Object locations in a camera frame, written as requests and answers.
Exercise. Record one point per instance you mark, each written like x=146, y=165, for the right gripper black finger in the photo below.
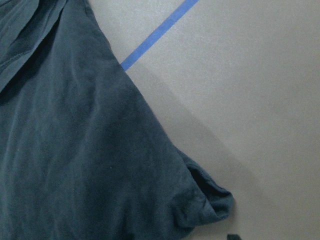
x=233, y=237

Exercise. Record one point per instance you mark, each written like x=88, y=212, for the black graphic t-shirt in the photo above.
x=82, y=156

